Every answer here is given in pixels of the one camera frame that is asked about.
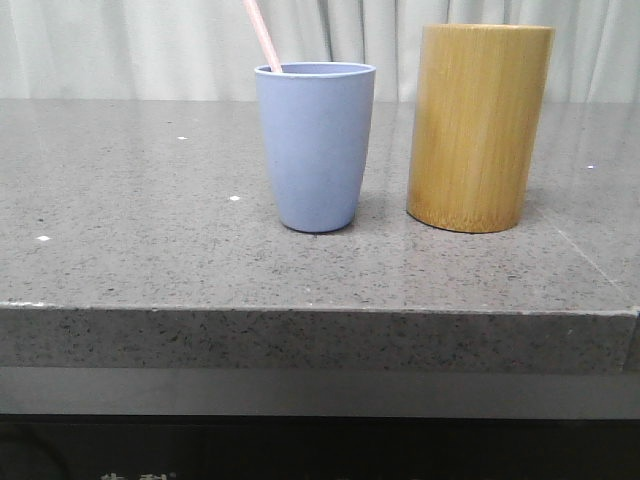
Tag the blue plastic cup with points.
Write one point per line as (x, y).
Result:
(316, 119)

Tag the pink chopstick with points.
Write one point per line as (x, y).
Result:
(263, 36)

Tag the bamboo cylindrical holder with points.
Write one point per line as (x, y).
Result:
(478, 103)

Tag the white curtain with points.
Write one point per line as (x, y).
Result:
(207, 50)

